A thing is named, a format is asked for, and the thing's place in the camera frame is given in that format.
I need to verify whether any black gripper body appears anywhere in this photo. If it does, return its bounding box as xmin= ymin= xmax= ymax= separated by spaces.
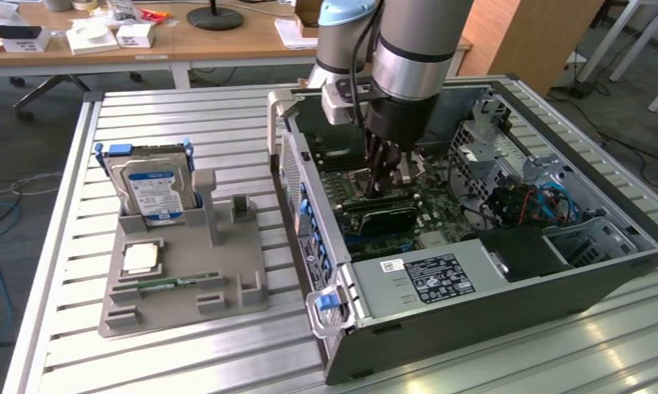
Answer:
xmin=362 ymin=96 xmax=437 ymax=147

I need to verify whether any black Nvidia graphics card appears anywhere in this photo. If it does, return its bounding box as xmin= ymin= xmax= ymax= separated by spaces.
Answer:
xmin=348 ymin=204 xmax=420 ymax=240

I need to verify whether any metal socket cover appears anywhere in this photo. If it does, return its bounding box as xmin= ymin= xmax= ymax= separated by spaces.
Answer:
xmin=404 ymin=148 xmax=429 ymax=185

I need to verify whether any CPU socket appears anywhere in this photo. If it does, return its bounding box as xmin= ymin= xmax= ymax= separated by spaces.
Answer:
xmin=344 ymin=167 xmax=376 ymax=202

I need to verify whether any black labelled RAM stick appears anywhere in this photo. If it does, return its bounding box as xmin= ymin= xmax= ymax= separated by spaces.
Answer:
xmin=338 ymin=195 xmax=420 ymax=214

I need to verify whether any green motherboard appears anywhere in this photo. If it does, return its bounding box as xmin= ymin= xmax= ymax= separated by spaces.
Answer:
xmin=305 ymin=137 xmax=480 ymax=260

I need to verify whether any perforated metal disk bay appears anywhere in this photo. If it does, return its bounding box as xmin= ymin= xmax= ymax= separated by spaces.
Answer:
xmin=446 ymin=117 xmax=532 ymax=206

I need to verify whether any blue card retainer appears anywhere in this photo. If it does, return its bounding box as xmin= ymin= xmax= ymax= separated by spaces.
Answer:
xmin=296 ymin=182 xmax=332 ymax=284

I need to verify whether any white paper stack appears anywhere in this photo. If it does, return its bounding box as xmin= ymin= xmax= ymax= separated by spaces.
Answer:
xmin=271 ymin=18 xmax=321 ymax=51

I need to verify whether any grey power supply unit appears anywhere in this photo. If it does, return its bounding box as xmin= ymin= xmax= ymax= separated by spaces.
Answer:
xmin=337 ymin=239 xmax=513 ymax=329

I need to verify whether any brown cardboard box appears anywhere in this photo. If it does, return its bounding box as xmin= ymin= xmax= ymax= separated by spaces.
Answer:
xmin=293 ymin=0 xmax=322 ymax=29

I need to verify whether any black box on floor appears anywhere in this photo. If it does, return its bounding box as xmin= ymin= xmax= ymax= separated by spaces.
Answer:
xmin=565 ymin=80 xmax=594 ymax=99

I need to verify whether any blue case latch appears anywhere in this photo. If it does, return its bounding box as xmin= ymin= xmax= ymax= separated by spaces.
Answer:
xmin=314 ymin=291 xmax=344 ymax=314

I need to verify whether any wooden desk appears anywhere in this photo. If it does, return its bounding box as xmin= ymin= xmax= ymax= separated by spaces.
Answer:
xmin=0 ymin=0 xmax=474 ymax=79

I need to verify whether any slanted metal disk bay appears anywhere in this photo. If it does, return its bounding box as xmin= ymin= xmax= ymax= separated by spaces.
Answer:
xmin=540 ymin=216 xmax=639 ymax=268

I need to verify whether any grey printed parts rack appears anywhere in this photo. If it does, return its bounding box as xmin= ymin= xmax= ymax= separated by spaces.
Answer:
xmin=95 ymin=167 xmax=270 ymax=338

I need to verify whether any open black PC case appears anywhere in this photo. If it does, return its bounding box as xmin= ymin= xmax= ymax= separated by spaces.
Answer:
xmin=265 ymin=76 xmax=658 ymax=387

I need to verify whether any black round lamp base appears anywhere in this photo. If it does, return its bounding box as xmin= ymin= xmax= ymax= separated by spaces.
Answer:
xmin=185 ymin=0 xmax=246 ymax=32

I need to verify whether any green RAM stick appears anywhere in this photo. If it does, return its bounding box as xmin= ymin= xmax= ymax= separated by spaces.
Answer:
xmin=135 ymin=273 xmax=219 ymax=291

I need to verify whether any silver CPU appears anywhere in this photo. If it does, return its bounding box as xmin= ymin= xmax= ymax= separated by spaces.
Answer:
xmin=119 ymin=242 xmax=162 ymax=274

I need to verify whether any red packet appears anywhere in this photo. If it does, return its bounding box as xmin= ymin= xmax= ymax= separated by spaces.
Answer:
xmin=139 ymin=8 xmax=171 ymax=25

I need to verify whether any small white box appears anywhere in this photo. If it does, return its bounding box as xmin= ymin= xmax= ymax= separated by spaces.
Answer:
xmin=113 ymin=23 xmax=155 ymax=49

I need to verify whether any clear plastic parts bag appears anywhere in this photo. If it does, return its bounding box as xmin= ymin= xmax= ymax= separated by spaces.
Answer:
xmin=103 ymin=0 xmax=142 ymax=21

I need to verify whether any white box with round part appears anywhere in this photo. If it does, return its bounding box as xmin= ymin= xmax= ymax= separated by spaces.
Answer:
xmin=63 ymin=21 xmax=121 ymax=57

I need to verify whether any black chair base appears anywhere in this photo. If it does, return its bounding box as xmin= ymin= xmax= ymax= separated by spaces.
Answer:
xmin=9 ymin=71 xmax=142 ymax=122

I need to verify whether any white box with black lid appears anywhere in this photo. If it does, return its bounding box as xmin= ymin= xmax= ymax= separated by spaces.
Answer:
xmin=0 ymin=25 xmax=51 ymax=53

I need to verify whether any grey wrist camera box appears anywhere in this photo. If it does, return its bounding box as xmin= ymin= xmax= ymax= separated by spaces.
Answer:
xmin=320 ymin=79 xmax=374 ymax=126

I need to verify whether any black camera cable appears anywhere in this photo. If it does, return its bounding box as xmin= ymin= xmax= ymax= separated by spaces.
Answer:
xmin=348 ymin=0 xmax=385 ymax=124

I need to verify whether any black wire bundle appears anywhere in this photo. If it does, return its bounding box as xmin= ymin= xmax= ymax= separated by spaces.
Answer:
xmin=457 ymin=183 xmax=545 ymax=231

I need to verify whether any red wire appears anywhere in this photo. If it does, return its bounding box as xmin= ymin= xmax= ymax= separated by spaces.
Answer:
xmin=517 ymin=185 xmax=542 ymax=225

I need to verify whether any blue wire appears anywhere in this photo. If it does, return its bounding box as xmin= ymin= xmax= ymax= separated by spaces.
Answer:
xmin=534 ymin=180 xmax=581 ymax=226

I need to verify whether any white desk frame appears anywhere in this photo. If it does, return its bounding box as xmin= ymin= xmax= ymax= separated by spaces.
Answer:
xmin=576 ymin=0 xmax=658 ymax=83

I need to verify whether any hard disk with blue bracket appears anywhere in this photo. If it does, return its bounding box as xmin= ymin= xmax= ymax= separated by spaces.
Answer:
xmin=94 ymin=139 xmax=203 ymax=229

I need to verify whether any blue floor cable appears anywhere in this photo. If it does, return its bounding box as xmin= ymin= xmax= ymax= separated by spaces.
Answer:
xmin=0 ymin=196 xmax=21 ymax=350

